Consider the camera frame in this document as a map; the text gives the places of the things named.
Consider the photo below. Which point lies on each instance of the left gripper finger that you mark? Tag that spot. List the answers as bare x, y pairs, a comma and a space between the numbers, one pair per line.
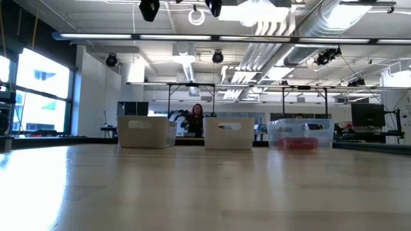
149, 9
214, 7

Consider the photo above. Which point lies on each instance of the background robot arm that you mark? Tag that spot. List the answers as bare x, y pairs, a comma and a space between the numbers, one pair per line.
210, 115
178, 113

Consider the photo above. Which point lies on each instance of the black ceiling spotlight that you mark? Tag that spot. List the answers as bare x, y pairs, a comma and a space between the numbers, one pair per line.
111, 60
217, 57

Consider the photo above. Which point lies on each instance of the black beam with light strips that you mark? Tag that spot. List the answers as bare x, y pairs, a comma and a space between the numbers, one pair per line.
257, 39

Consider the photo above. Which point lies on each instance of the black monitor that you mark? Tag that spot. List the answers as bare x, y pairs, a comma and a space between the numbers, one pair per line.
367, 115
133, 108

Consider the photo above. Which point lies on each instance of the person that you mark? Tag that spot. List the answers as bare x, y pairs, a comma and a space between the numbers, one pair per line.
299, 116
194, 123

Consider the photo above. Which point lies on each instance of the grey plastic bin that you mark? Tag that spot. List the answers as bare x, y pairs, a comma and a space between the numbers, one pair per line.
144, 138

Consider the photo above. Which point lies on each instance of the white plastic bin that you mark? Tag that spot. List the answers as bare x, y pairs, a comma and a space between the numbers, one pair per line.
228, 139

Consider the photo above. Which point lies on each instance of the clear plastic bin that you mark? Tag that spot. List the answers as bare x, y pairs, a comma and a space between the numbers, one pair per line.
326, 134

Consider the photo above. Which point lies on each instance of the black equipment rack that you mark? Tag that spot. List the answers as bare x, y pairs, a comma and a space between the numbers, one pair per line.
4, 122

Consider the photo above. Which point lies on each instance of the black stand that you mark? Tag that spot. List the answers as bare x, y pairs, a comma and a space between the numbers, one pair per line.
398, 125

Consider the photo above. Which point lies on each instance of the black workstation frame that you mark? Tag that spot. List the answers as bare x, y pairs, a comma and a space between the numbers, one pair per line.
191, 84
303, 87

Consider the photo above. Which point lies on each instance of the silver ventilation duct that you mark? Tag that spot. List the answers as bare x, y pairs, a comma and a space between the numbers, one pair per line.
316, 25

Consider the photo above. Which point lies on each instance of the black ceiling camera rig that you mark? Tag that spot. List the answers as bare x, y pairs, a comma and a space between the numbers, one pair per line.
326, 57

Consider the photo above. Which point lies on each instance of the black aluminium table frame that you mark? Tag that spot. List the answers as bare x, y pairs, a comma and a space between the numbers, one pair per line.
369, 148

